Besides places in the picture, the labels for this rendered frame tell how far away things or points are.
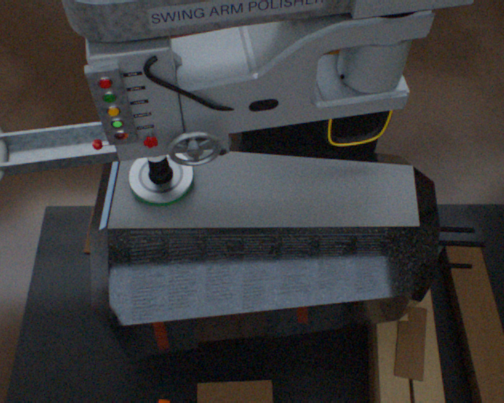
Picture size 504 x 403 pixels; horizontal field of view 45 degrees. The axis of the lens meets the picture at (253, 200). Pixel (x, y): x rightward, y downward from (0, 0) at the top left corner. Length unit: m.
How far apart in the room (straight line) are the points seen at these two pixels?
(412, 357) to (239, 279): 0.83
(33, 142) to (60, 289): 1.12
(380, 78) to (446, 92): 1.93
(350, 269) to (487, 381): 0.91
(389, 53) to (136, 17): 0.67
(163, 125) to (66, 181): 1.63
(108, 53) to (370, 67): 0.69
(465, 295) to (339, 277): 0.90
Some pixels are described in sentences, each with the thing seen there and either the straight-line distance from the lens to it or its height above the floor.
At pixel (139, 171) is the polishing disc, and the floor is 0.92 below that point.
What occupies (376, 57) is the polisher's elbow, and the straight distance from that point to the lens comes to 1.68.
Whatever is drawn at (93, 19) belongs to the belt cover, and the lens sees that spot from 1.43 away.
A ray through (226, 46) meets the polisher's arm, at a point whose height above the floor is 1.43.
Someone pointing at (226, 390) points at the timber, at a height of 0.13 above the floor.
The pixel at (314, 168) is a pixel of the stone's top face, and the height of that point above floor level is 0.86.
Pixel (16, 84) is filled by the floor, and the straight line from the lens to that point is 3.78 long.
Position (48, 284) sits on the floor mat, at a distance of 2.98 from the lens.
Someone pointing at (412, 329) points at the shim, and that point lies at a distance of 2.57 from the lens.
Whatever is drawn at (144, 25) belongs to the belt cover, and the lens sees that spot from 1.43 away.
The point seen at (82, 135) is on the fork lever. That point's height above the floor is 1.11.
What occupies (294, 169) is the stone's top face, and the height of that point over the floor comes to 0.86.
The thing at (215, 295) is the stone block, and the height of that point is 0.69.
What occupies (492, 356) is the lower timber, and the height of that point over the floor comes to 0.12.
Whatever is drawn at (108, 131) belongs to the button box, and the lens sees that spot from 1.66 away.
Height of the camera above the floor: 2.60
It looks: 58 degrees down
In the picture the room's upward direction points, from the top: straight up
